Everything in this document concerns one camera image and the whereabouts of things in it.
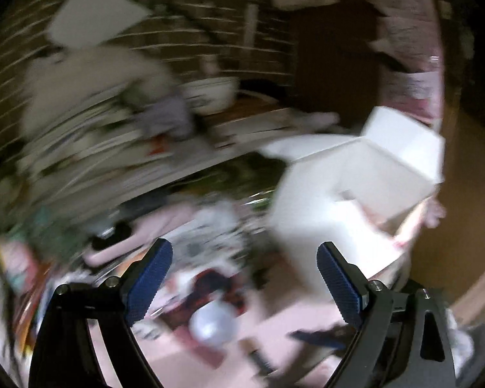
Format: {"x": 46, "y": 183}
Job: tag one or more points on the white cardboard box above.
{"x": 347, "y": 178}

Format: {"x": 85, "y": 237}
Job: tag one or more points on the stack of books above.
{"x": 85, "y": 141}

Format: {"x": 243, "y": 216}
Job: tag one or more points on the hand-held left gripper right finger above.
{"x": 339, "y": 287}

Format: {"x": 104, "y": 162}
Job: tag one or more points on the panda print bowl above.
{"x": 210, "y": 95}

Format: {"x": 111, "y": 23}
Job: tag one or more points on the white paper sheet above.
{"x": 95, "y": 14}

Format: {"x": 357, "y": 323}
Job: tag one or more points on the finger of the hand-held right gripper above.
{"x": 319, "y": 338}

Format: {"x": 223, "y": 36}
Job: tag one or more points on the pink printed table mat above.
{"x": 283, "y": 311}

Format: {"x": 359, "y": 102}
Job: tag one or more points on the purple cloth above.
{"x": 165, "y": 117}

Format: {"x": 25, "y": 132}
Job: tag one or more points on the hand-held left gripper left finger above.
{"x": 149, "y": 279}

